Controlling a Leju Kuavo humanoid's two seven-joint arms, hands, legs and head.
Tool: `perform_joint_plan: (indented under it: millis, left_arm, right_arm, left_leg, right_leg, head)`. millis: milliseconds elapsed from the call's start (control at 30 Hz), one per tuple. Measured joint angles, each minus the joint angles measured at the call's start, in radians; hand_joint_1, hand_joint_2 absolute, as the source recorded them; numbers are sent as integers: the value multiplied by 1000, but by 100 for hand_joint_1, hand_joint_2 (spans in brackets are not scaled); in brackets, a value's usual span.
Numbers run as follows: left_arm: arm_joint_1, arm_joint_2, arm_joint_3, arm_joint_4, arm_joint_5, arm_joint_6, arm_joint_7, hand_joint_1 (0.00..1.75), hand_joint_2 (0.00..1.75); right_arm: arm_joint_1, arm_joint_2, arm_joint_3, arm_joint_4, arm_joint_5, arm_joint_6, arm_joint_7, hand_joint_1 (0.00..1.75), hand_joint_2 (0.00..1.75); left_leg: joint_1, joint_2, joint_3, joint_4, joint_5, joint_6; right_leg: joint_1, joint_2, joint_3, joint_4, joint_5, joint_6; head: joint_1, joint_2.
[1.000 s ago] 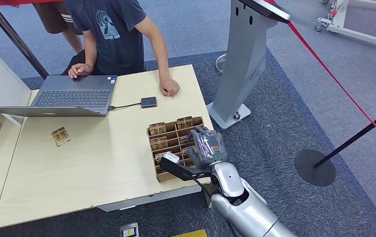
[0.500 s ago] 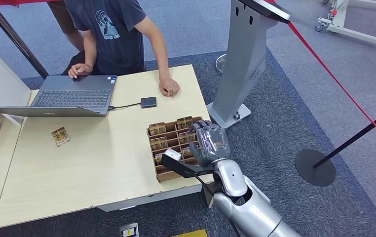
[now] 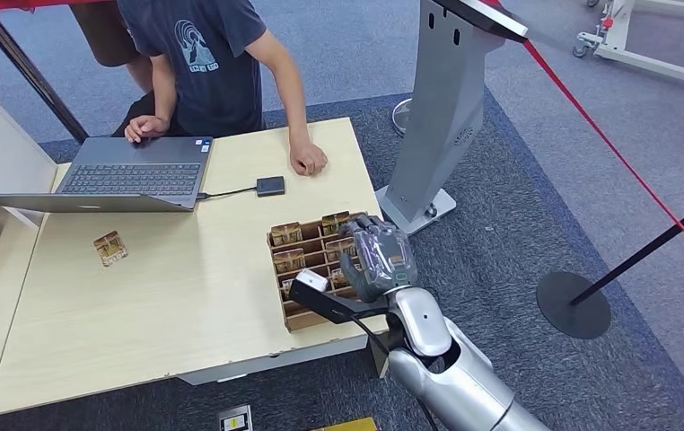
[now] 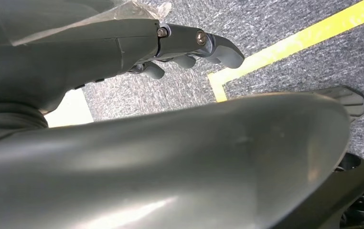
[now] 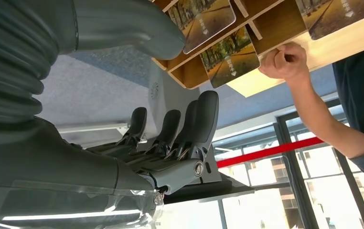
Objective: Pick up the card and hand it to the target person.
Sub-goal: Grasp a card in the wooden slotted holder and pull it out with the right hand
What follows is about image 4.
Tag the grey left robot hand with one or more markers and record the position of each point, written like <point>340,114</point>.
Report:
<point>137,47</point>

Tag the clear plastic wrap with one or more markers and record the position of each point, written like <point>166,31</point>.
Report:
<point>137,11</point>

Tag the white desk support panel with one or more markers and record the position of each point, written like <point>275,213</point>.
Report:
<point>69,109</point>

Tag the yellow floor tape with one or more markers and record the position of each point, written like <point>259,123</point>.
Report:
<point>296,41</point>

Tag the grey ribbed robot foot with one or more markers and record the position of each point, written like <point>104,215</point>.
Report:
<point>348,101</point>

